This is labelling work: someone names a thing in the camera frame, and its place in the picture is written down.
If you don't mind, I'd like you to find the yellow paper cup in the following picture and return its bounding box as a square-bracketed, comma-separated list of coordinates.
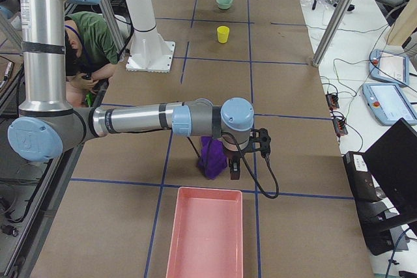
[216, 25, 230, 44]

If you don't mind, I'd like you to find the teach pendant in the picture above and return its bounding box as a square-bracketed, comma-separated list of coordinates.
[362, 83, 416, 126]
[369, 49, 410, 87]

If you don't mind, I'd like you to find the teach pendant far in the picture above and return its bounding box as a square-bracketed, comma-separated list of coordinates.
[369, 49, 410, 87]

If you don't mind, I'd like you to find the purple microfiber cloth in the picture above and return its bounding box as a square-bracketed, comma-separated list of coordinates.
[198, 136, 227, 180]

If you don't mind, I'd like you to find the teach pendant near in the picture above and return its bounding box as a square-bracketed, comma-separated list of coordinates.
[362, 83, 416, 126]

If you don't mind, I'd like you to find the pink plastic tray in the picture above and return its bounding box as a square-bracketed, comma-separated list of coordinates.
[166, 187, 244, 277]

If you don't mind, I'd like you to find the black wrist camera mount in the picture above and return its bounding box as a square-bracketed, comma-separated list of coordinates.
[246, 128, 271, 159]

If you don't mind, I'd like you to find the person in green shirt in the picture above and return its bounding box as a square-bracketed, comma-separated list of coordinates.
[65, 11, 119, 107]

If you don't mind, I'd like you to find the pale green ceramic bowl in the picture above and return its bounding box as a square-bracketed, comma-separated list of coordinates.
[216, 0, 233, 10]

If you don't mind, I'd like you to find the aluminium frame post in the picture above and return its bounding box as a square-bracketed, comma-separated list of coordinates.
[311, 0, 352, 67]

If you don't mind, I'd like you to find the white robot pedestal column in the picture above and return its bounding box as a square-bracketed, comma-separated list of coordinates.
[126, 0, 160, 53]

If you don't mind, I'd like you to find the black camera cable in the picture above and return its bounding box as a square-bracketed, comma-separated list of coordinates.
[221, 132, 281, 200]

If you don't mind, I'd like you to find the black monitor on stand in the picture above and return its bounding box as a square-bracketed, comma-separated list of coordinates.
[353, 117, 417, 257]

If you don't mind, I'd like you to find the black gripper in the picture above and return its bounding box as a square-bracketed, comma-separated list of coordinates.
[223, 147, 241, 180]

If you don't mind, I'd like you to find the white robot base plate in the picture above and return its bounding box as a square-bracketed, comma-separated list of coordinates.
[126, 39, 175, 73]

